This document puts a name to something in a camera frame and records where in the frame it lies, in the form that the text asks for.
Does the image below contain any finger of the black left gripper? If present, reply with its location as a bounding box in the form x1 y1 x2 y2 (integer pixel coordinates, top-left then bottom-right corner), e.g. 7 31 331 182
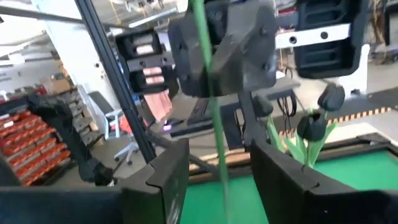
205 0 277 98
167 12 214 98

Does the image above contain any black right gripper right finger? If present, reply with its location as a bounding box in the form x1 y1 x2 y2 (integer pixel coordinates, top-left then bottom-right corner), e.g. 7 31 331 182
250 139 398 224

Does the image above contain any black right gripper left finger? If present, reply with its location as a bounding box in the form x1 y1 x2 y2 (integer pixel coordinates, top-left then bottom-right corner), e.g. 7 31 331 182
0 138 190 224

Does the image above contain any black tulip with green stem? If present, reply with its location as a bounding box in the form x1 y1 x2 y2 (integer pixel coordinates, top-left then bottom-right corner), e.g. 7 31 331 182
307 83 346 169
284 112 338 170

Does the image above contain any light green strip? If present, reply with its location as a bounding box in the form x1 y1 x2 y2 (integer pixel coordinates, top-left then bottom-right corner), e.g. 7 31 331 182
190 0 233 224

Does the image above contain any black jointed arm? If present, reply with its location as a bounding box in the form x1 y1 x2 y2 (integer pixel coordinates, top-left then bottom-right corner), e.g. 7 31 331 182
26 93 114 187

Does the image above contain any grey desk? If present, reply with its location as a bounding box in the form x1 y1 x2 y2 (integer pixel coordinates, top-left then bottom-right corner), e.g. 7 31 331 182
169 77 302 150

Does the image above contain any black computer keyboard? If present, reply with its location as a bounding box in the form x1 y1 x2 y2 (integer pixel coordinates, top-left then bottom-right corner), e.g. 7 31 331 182
185 98 211 126

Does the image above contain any pink hanging cloth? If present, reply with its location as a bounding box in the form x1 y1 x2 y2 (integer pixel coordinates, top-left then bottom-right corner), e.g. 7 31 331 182
143 90 174 123

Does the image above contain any orange black striped floor strip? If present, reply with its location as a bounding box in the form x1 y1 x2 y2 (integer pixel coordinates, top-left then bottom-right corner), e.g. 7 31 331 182
326 106 392 125

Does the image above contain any computer mouse with light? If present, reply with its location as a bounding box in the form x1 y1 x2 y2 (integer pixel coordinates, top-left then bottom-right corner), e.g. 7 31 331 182
162 119 184 133

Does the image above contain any rack with red bins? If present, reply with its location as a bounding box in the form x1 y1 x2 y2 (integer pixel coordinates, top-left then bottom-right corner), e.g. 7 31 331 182
0 86 105 187

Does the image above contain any orange cloth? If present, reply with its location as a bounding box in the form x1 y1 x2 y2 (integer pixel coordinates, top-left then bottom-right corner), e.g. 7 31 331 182
119 115 133 134

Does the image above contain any white office chair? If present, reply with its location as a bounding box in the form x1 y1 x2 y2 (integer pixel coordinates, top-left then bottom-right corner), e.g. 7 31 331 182
88 90 141 166

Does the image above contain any white building column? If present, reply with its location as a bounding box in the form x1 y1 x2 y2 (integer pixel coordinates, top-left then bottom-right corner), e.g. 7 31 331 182
30 0 122 110

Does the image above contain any cardboard box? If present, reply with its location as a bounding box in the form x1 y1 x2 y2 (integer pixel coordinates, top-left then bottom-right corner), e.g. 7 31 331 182
40 73 73 94

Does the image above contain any black upright frame post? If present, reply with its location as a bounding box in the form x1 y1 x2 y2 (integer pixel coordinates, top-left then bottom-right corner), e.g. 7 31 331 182
74 0 158 164

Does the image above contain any black table edge rail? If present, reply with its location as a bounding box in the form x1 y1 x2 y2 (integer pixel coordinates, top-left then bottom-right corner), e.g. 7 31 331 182
186 133 398 184

